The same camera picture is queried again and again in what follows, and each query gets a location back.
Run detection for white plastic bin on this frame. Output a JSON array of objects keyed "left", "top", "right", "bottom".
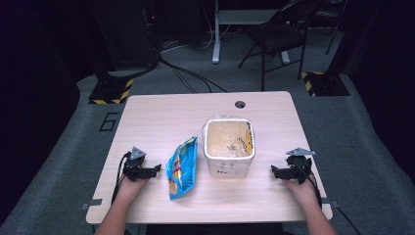
[{"left": 201, "top": 115, "right": 256, "bottom": 179}]

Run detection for person's left hand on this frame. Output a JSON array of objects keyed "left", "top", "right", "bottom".
[{"left": 116, "top": 172, "right": 151, "bottom": 204}]

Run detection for blue snack bag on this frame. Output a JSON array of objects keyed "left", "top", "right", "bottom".
[{"left": 165, "top": 135, "right": 199, "bottom": 202}]

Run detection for white desk frame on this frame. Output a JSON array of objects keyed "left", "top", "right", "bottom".
[{"left": 211, "top": 0, "right": 292, "bottom": 65}]

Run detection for black cable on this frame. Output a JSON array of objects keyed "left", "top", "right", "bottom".
[
  {"left": 292, "top": 158, "right": 362, "bottom": 235},
  {"left": 111, "top": 151, "right": 131, "bottom": 206}
]

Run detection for black folding chair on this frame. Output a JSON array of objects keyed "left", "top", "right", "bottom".
[{"left": 237, "top": 0, "right": 322, "bottom": 92}]

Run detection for grey table bracket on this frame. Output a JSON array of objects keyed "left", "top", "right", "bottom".
[
  {"left": 320, "top": 197, "right": 341, "bottom": 210},
  {"left": 80, "top": 198, "right": 104, "bottom": 212}
]

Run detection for person's right hand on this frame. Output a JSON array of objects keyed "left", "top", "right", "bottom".
[{"left": 282, "top": 172, "right": 320, "bottom": 208}]

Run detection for black floor cables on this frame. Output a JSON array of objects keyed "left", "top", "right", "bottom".
[{"left": 158, "top": 55, "right": 229, "bottom": 94}]

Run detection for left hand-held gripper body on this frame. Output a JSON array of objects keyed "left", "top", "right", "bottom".
[{"left": 122, "top": 146, "right": 154, "bottom": 182}]

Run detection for black striped stand base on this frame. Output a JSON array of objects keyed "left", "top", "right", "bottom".
[
  {"left": 88, "top": 65, "right": 135, "bottom": 106},
  {"left": 300, "top": 70, "right": 350, "bottom": 98}
]

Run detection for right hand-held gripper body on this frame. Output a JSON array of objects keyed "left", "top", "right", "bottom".
[{"left": 277, "top": 147, "right": 317, "bottom": 185}]

